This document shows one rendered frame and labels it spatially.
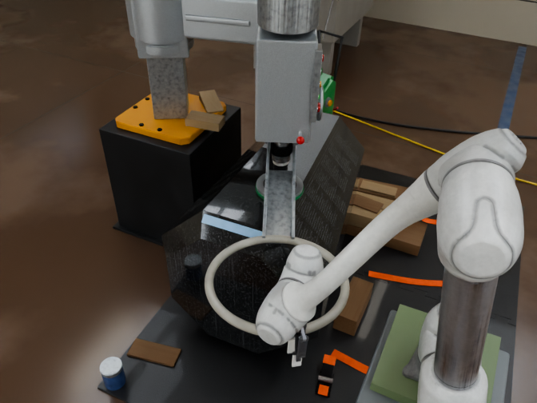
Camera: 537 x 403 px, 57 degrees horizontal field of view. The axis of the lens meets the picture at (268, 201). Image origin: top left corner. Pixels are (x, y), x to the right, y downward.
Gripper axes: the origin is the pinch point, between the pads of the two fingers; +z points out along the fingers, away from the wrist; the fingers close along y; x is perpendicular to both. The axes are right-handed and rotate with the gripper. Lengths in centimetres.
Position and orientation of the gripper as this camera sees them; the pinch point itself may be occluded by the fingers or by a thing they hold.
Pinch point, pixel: (294, 352)
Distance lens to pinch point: 161.7
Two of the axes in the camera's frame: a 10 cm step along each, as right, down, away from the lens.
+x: -9.7, 0.9, -2.2
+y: -2.3, -5.5, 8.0
